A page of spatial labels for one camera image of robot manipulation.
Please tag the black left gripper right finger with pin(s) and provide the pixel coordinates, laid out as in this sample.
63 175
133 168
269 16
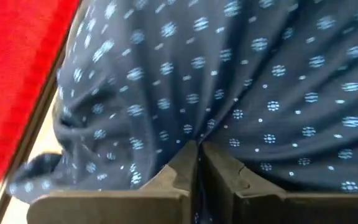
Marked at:
291 208

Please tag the large red plastic laundry bin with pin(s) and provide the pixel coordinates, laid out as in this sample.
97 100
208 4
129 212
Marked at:
11 77

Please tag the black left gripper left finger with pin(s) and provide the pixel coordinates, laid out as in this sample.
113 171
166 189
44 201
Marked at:
104 208

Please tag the navy patterned garment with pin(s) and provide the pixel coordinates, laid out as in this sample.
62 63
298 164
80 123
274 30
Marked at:
213 77

